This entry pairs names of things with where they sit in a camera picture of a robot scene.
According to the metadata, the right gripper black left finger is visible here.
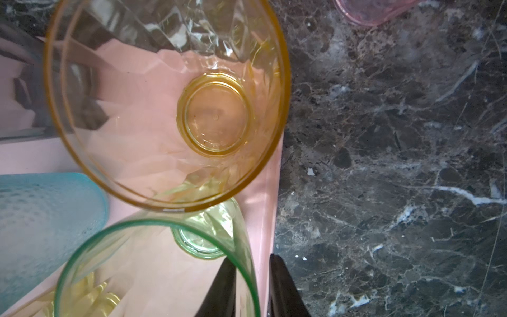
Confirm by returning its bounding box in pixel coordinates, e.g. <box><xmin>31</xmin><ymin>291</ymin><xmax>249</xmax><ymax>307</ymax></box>
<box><xmin>195</xmin><ymin>258</ymin><xmax>236</xmax><ymax>317</ymax></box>

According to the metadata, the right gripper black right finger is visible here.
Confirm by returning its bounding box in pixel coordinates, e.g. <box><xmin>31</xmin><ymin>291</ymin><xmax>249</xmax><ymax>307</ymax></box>
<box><xmin>269</xmin><ymin>254</ymin><xmax>310</xmax><ymax>317</ymax></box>

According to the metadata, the short green tumbler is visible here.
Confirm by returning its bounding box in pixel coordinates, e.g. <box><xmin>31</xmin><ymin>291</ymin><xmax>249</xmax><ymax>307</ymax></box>
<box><xmin>54</xmin><ymin>199</ymin><xmax>261</xmax><ymax>316</ymax></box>

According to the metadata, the tall yellow tumbler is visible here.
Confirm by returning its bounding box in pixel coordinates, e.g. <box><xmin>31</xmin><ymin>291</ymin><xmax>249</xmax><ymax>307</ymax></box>
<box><xmin>7</xmin><ymin>273</ymin><xmax>121</xmax><ymax>317</ymax></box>

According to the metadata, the pink plastic tray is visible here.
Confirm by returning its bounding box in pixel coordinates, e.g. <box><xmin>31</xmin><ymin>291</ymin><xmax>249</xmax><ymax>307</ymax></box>
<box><xmin>0</xmin><ymin>37</ymin><xmax>285</xmax><ymax>317</ymax></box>

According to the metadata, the teal frosted tumbler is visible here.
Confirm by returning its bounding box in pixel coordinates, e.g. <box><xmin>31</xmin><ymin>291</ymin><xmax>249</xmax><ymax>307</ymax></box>
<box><xmin>1</xmin><ymin>173</ymin><xmax>110</xmax><ymax>313</ymax></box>

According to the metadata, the short yellow tumbler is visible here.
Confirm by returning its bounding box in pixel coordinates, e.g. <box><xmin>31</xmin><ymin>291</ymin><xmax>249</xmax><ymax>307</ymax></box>
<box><xmin>44</xmin><ymin>1</ymin><xmax>290</xmax><ymax>212</ymax></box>

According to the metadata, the tall dark grey tumbler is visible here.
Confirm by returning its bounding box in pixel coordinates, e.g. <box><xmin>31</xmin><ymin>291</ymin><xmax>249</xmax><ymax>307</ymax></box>
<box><xmin>1</xmin><ymin>20</ymin><xmax>111</xmax><ymax>143</ymax></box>

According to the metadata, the pink clear tumbler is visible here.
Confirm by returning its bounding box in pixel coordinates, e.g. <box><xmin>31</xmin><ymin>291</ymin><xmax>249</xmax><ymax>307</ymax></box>
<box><xmin>335</xmin><ymin>0</ymin><xmax>421</xmax><ymax>26</ymax></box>

